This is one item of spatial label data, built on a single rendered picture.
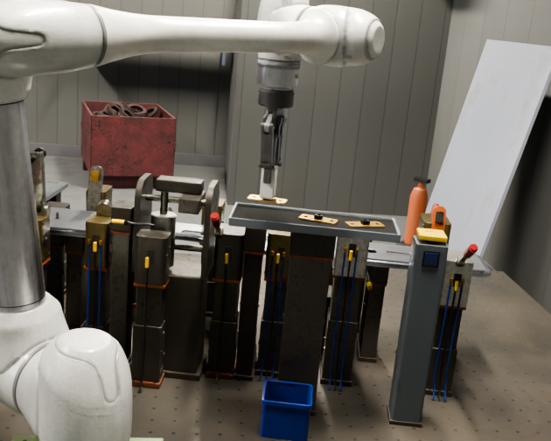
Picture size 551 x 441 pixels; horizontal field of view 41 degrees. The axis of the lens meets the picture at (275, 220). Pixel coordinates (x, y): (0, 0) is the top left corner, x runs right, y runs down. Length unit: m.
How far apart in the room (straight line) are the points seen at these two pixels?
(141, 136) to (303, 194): 1.49
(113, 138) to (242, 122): 1.14
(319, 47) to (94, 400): 0.73
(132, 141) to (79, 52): 5.32
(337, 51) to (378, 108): 4.87
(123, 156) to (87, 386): 5.30
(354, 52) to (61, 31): 0.53
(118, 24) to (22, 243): 0.42
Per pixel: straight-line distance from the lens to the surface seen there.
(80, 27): 1.18
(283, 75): 1.52
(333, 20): 1.39
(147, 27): 1.28
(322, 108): 6.17
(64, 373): 1.28
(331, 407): 1.82
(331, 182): 6.30
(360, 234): 1.57
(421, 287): 1.66
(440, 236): 1.63
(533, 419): 1.96
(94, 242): 1.83
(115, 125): 6.44
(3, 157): 1.32
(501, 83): 4.44
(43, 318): 1.41
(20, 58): 1.15
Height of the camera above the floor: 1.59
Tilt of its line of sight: 16 degrees down
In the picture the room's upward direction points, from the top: 5 degrees clockwise
